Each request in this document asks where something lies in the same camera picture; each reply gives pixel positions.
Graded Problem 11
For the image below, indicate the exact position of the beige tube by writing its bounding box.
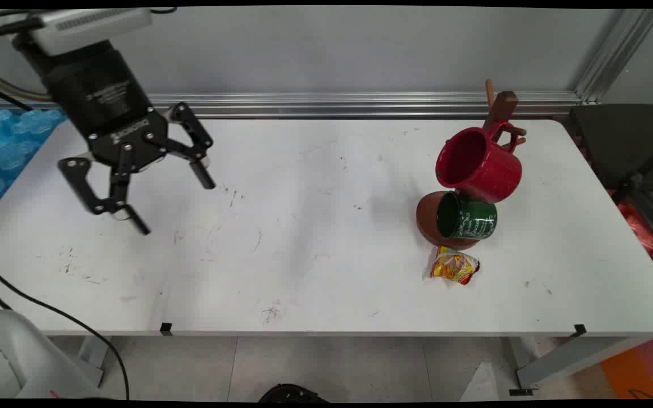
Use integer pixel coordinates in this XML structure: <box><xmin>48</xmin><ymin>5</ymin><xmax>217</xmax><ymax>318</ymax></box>
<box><xmin>0</xmin><ymin>67</ymin><xmax>53</xmax><ymax>103</ymax></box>

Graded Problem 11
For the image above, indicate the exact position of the black round floor object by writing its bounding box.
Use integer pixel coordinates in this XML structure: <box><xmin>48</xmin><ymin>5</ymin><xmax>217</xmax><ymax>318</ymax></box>
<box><xmin>258</xmin><ymin>384</ymin><xmax>327</xmax><ymax>403</ymax></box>

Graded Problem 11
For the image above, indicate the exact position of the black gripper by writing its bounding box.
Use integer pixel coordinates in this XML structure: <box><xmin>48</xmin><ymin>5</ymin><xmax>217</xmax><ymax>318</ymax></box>
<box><xmin>14</xmin><ymin>39</ymin><xmax>217</xmax><ymax>236</ymax></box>

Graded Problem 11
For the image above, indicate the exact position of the black background cable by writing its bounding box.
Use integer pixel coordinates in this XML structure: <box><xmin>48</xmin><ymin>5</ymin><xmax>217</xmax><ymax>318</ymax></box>
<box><xmin>0</xmin><ymin>83</ymin><xmax>33</xmax><ymax>112</ymax></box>

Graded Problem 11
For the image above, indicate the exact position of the slanted aluminium frame post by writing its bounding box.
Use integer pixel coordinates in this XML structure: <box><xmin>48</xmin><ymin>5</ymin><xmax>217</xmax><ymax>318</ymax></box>
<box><xmin>573</xmin><ymin>8</ymin><xmax>653</xmax><ymax>104</ymax></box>

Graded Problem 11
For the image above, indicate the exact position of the dark grey chair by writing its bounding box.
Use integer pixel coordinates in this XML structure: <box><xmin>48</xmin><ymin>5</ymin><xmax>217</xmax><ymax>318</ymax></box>
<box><xmin>567</xmin><ymin>104</ymin><xmax>653</xmax><ymax>193</ymax></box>

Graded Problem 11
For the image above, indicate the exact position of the horizontal aluminium frame rail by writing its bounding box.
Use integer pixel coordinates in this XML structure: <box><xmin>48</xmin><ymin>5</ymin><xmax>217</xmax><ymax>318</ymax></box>
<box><xmin>0</xmin><ymin>92</ymin><xmax>582</xmax><ymax>120</ymax></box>

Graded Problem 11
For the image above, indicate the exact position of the orange floor mat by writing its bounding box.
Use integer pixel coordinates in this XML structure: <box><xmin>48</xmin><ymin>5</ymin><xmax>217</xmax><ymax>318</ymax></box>
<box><xmin>601</xmin><ymin>337</ymin><xmax>653</xmax><ymax>400</ymax></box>

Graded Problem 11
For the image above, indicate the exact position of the red ceramic mug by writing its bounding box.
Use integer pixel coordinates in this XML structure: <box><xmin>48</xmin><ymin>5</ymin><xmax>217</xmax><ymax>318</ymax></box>
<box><xmin>435</xmin><ymin>122</ymin><xmax>525</xmax><ymax>205</ymax></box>

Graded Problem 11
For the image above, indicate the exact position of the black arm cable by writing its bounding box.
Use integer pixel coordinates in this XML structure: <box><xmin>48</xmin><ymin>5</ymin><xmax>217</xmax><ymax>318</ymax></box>
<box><xmin>0</xmin><ymin>10</ymin><xmax>44</xmax><ymax>39</ymax></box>

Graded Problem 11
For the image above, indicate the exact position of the brown wooden mug tree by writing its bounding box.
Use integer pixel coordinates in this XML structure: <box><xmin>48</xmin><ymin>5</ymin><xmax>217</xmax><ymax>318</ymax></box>
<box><xmin>416</xmin><ymin>79</ymin><xmax>527</xmax><ymax>251</ymax></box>

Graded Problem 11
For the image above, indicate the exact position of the white table leg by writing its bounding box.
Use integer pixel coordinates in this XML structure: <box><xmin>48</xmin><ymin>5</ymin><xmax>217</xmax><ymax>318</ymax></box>
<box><xmin>511</xmin><ymin>335</ymin><xmax>644</xmax><ymax>392</ymax></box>
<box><xmin>77</xmin><ymin>335</ymin><xmax>113</xmax><ymax>386</ymax></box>

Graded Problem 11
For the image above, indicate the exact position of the yellow red snack packet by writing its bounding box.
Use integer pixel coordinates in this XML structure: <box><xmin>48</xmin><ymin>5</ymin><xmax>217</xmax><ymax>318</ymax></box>
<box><xmin>430</xmin><ymin>245</ymin><xmax>481</xmax><ymax>286</ymax></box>

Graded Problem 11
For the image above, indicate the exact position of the thick black hanging cable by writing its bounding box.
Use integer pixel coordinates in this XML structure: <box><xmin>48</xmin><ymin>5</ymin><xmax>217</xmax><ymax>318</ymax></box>
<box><xmin>0</xmin><ymin>262</ymin><xmax>130</xmax><ymax>400</ymax></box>

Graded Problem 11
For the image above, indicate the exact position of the red plastic bag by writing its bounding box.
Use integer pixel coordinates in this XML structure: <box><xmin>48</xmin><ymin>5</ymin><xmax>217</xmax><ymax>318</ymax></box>
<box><xmin>616</xmin><ymin>198</ymin><xmax>653</xmax><ymax>267</ymax></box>

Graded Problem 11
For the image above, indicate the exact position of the green ceramic mug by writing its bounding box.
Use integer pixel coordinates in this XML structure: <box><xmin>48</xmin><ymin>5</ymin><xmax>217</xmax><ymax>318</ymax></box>
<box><xmin>436</xmin><ymin>191</ymin><xmax>498</xmax><ymax>241</ymax></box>

